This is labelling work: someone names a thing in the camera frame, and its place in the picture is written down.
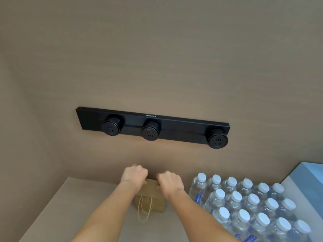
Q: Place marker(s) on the person's right hand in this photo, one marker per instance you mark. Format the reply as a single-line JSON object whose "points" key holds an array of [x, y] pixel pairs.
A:
{"points": [[171, 182]]}

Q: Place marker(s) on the person's left hand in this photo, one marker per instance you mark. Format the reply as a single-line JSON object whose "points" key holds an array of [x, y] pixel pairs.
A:
{"points": [[132, 173]]}

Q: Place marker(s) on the person's left fingers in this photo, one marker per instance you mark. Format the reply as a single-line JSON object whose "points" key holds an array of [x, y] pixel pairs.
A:
{"points": [[144, 177]]}

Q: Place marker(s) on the person's right fingers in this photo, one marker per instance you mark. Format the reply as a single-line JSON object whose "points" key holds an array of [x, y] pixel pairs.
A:
{"points": [[160, 180]]}

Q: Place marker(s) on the brown paper bag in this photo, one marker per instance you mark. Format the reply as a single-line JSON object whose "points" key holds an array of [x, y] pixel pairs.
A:
{"points": [[151, 199]]}

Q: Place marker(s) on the person's right forearm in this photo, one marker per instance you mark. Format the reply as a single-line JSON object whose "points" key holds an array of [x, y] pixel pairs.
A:
{"points": [[201, 219]]}

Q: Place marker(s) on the person's left forearm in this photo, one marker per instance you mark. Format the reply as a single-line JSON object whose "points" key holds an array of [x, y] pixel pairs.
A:
{"points": [[106, 211]]}

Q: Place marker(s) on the black round socket adapter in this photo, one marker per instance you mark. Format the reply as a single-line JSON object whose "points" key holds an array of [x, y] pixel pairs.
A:
{"points": [[150, 131], [112, 126], [217, 139]]}

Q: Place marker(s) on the pack of water bottles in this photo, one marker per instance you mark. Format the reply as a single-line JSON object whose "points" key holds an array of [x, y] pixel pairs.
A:
{"points": [[247, 211]]}

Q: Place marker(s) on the light blue box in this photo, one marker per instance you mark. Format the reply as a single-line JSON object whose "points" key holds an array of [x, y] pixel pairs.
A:
{"points": [[306, 183]]}

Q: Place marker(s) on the black power track rail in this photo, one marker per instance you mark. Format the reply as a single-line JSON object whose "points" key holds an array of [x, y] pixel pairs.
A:
{"points": [[176, 125]]}

